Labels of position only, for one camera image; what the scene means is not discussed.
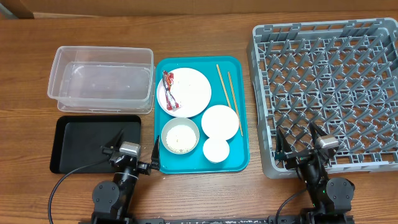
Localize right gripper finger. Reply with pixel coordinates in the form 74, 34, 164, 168
275, 128, 292, 154
308, 122, 326, 144

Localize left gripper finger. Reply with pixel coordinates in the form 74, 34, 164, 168
150, 136, 160, 170
104, 129, 124, 149

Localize pile of rice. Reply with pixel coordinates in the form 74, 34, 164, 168
166, 125, 197, 154

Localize grey bowl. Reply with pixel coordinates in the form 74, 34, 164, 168
161, 118, 200, 154

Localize small white cup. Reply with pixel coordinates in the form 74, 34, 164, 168
203, 138, 230, 164

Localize red snack wrapper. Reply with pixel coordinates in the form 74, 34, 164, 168
162, 70, 180, 111

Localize wooden chopstick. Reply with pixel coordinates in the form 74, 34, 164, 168
216, 64, 231, 108
228, 71, 243, 137

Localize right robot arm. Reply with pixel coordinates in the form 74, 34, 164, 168
274, 123, 355, 223

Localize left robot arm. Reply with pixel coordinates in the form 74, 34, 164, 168
90, 130, 160, 223

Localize grey dishwasher rack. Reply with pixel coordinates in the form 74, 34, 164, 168
248, 18, 397, 179

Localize black tray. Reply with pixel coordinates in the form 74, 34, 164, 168
50, 115, 141, 174

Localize clear plastic bin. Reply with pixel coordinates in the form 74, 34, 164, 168
47, 46, 155, 114

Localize large white plate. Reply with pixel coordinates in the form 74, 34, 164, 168
156, 68, 211, 118

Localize teal serving tray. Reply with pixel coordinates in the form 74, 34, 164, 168
154, 56, 250, 174

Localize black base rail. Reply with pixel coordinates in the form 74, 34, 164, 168
136, 215, 355, 224

